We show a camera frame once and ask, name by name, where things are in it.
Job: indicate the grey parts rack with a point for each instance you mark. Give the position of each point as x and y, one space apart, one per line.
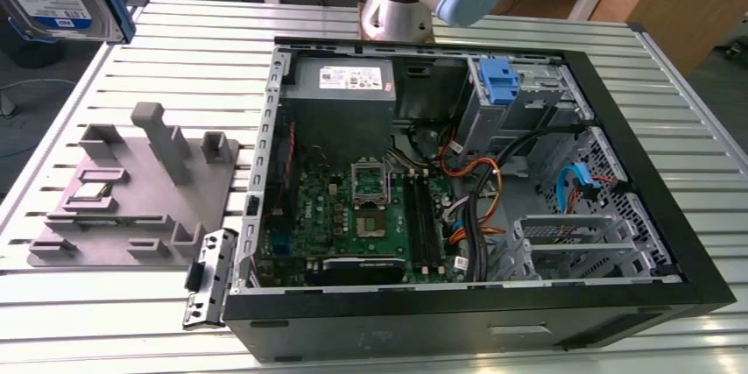
152 199

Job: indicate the green motherboard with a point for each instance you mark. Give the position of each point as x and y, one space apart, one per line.
315 216

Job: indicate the blue drive cage latch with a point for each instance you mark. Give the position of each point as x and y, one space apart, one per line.
499 85

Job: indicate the metal disk bay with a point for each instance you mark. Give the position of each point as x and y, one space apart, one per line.
579 249

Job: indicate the black office chair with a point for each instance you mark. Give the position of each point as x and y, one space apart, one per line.
38 56

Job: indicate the black open PC case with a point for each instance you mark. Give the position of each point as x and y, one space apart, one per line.
410 330

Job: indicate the silver CPU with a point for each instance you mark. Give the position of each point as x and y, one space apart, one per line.
91 191

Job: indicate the grey metal slot bracket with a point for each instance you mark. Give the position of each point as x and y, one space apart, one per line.
214 277

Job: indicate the black RAM slot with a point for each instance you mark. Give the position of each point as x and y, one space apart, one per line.
431 220
415 220

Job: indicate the metal optical drive cage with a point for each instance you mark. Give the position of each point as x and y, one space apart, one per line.
526 120

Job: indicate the black graphics card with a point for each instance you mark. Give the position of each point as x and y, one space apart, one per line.
362 271

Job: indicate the CPU socket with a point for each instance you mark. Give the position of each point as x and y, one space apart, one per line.
372 224

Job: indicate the grey power supply unit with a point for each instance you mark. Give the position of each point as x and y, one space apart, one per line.
339 129

